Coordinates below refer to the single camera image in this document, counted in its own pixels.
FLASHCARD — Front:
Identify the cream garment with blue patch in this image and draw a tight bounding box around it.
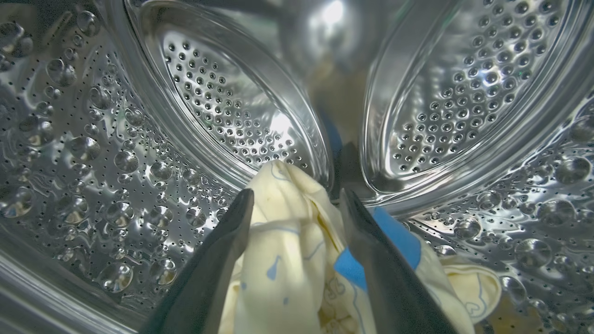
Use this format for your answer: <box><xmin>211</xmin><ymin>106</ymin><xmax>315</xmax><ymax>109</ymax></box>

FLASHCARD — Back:
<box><xmin>218</xmin><ymin>160</ymin><xmax>503</xmax><ymax>334</ymax></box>

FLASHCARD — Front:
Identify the white front-load washing machine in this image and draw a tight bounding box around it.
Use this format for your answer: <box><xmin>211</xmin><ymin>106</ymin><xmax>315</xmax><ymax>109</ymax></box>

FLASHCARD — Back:
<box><xmin>0</xmin><ymin>0</ymin><xmax>594</xmax><ymax>334</ymax></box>

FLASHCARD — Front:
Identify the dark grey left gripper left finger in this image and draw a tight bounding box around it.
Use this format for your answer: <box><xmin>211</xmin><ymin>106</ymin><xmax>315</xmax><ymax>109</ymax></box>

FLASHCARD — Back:
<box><xmin>139</xmin><ymin>188</ymin><xmax>255</xmax><ymax>334</ymax></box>

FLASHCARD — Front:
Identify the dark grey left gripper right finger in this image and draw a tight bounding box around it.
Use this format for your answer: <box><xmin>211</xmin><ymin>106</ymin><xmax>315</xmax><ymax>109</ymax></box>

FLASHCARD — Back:
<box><xmin>339</xmin><ymin>188</ymin><xmax>461</xmax><ymax>334</ymax></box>

